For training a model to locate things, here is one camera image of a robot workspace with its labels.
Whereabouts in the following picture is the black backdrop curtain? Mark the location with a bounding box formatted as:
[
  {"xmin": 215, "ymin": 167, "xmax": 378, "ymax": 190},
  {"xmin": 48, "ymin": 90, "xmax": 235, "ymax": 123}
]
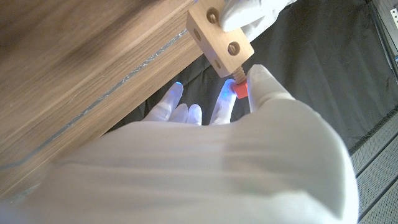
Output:
[{"xmin": 107, "ymin": 0, "xmax": 398, "ymax": 153}]

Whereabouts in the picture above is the wooden block with holes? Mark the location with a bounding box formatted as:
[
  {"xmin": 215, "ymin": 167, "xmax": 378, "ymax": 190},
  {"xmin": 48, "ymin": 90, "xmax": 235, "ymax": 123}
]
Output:
[{"xmin": 185, "ymin": 0, "xmax": 255, "ymax": 78}]

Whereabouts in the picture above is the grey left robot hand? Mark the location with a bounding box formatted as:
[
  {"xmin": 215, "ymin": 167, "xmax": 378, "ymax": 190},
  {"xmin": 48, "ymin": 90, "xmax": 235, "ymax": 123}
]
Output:
[{"xmin": 219, "ymin": 0, "xmax": 298, "ymax": 43}]

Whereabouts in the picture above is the red screw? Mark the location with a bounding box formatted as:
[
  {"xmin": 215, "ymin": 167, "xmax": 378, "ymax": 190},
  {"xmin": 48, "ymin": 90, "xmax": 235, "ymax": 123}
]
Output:
[{"xmin": 230, "ymin": 65, "xmax": 249, "ymax": 100}]

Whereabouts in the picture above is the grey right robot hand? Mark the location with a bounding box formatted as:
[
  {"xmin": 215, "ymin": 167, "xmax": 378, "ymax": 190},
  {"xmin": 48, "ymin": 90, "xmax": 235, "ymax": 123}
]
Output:
[{"xmin": 0, "ymin": 63, "xmax": 360, "ymax": 224}]

